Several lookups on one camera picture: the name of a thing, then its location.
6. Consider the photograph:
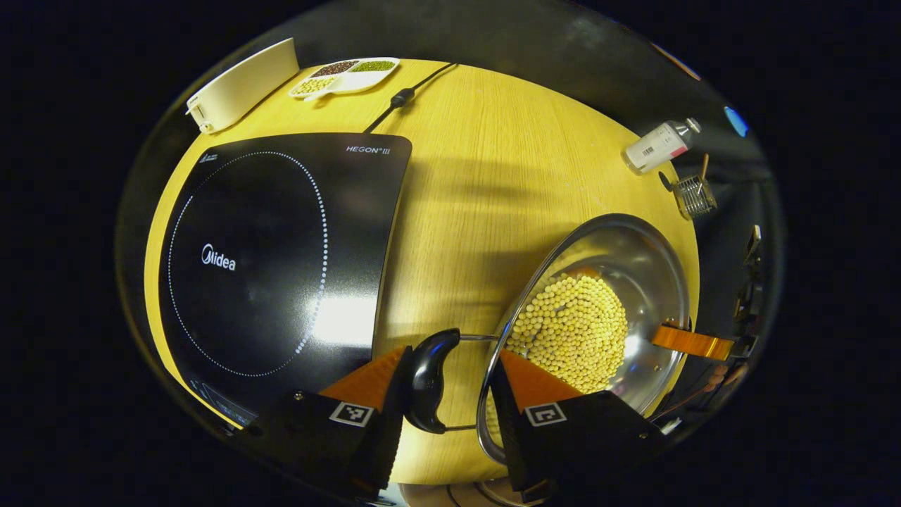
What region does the small white bottle red label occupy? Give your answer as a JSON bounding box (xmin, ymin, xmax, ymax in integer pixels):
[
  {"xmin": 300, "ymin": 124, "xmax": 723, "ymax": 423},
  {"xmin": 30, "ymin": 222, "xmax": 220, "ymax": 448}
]
[{"xmin": 622, "ymin": 118, "xmax": 702, "ymax": 175}]

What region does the small clear glass container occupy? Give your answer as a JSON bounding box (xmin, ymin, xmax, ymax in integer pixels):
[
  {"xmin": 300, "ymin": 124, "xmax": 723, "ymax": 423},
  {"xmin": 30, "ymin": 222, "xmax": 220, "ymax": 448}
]
[{"xmin": 672, "ymin": 175, "xmax": 719, "ymax": 220}]

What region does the black induction cooktop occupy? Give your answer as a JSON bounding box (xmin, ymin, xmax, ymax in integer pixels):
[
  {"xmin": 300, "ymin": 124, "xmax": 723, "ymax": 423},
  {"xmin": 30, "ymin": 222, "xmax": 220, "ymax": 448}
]
[{"xmin": 158, "ymin": 132, "xmax": 413, "ymax": 429}]

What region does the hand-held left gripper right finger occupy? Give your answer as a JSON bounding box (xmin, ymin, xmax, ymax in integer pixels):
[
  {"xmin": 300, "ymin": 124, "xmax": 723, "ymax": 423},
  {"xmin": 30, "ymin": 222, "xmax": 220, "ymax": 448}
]
[{"xmin": 488, "ymin": 349, "xmax": 668, "ymax": 504}]

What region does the large pile of soybeans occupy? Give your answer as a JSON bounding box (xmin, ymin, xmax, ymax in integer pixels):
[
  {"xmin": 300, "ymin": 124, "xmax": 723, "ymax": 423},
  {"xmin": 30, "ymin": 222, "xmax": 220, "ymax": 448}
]
[{"xmin": 505, "ymin": 273, "xmax": 629, "ymax": 395}]

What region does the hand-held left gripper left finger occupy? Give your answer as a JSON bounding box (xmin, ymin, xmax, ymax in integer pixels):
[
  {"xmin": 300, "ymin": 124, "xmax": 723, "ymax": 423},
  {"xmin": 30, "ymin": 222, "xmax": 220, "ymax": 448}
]
[{"xmin": 236, "ymin": 344, "xmax": 416, "ymax": 502}]

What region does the white toaster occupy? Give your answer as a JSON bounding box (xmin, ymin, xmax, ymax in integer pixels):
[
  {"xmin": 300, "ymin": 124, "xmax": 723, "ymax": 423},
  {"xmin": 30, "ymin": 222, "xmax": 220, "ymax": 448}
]
[{"xmin": 186, "ymin": 37, "xmax": 301, "ymax": 134}]

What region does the white divided dish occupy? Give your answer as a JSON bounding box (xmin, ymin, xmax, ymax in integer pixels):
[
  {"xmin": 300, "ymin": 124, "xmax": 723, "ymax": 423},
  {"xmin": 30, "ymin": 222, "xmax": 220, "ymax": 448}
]
[{"xmin": 289, "ymin": 57, "xmax": 401, "ymax": 100}]

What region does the black power cable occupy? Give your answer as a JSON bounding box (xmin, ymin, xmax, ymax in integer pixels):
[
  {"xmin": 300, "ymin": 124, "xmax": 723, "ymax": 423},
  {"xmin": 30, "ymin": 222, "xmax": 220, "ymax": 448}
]
[{"xmin": 363, "ymin": 62, "xmax": 460, "ymax": 134}]

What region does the steel pot with black handles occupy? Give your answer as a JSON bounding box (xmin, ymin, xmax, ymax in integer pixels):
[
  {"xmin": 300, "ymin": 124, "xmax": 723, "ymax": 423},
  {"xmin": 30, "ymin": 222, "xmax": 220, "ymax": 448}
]
[{"xmin": 404, "ymin": 213, "xmax": 693, "ymax": 467}]

